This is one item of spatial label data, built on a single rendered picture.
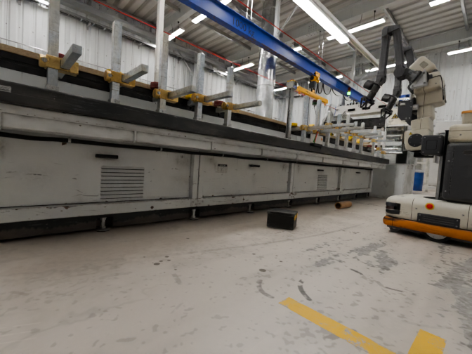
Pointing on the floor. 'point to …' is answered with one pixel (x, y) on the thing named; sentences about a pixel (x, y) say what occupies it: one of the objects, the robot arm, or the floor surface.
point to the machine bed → (145, 170)
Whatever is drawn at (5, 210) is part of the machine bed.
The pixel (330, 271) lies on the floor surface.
